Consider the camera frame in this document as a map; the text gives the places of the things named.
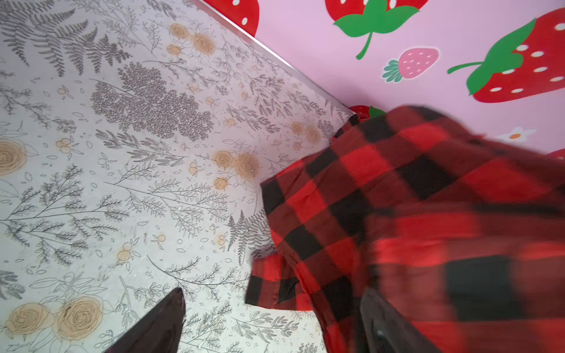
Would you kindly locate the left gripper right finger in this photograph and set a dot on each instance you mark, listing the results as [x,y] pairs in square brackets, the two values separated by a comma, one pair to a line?
[387,330]

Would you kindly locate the red black plaid shirt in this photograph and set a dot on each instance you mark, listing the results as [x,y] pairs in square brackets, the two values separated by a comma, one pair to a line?
[462,235]

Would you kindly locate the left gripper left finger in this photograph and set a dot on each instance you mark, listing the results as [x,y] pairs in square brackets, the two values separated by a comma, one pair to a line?
[159,331]

